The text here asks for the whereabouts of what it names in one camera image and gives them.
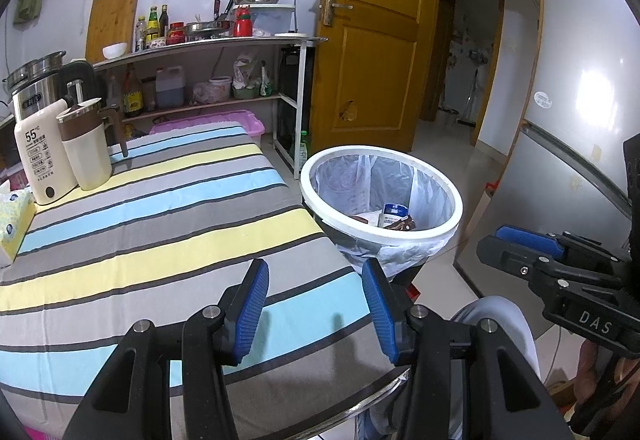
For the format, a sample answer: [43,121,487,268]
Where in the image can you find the white water warmer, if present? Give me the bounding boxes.
[14,99,81,206]

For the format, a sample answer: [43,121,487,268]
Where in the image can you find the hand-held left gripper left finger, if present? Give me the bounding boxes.
[62,257,271,440]

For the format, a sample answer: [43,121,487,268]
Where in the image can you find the clear plastic bottle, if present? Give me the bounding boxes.
[105,73,123,108]

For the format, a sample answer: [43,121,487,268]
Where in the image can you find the green and white tissue pack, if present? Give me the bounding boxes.
[0,180,37,266]

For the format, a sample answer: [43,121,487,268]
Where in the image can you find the white kitchen shelf unit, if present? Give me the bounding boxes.
[92,34,328,181]

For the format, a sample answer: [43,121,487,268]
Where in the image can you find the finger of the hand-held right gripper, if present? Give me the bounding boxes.
[495,225,630,267]
[476,235,626,302]

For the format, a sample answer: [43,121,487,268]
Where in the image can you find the striped tablecloth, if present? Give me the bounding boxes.
[0,121,416,416]

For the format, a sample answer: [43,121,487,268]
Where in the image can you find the metal door handle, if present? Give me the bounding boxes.
[322,0,354,27]

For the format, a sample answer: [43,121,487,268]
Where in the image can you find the plastic oil jug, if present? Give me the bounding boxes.
[155,65,187,108]

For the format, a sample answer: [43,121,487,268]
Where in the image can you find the dark bottle yellow label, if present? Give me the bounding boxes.
[122,64,145,117]

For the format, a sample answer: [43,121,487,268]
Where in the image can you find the clear plastic storage container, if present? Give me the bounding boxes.
[232,4,296,37]

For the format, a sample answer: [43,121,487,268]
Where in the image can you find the stainless steel pan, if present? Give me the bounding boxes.
[185,20,235,40]

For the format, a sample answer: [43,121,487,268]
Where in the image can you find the wooden cutting board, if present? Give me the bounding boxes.
[85,0,141,64]

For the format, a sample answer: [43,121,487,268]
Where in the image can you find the red squeeze bottle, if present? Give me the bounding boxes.
[235,5,254,37]

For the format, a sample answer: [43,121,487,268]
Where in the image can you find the crumpled white green plastic bag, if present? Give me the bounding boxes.
[231,53,276,98]

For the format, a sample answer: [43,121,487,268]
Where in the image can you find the yellow wooden door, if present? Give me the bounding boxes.
[310,0,443,156]

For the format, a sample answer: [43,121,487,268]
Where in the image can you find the blue white milk carton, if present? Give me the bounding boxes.
[377,203,408,227]

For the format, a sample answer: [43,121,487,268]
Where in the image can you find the translucent white trash bag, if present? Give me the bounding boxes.
[312,153,458,281]

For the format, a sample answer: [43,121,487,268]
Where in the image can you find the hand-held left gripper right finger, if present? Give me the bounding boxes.
[361,257,573,440]

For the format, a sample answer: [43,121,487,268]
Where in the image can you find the white plastic tub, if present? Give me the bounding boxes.
[209,76,233,101]

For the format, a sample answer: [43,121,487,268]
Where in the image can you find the white trash bin with liner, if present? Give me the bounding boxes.
[299,145,463,291]

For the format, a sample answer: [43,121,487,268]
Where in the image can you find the person's right hand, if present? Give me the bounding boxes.
[571,337,613,410]

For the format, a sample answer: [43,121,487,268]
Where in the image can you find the metal rimmed table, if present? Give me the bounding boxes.
[240,370,411,440]

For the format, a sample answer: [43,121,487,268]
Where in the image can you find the stainless steel electric pot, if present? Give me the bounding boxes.
[2,51,68,131]

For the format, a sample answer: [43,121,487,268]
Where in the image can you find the pink lidded storage box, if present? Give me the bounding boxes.
[149,109,266,141]

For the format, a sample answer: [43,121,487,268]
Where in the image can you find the grey refrigerator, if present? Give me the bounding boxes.
[452,0,640,341]

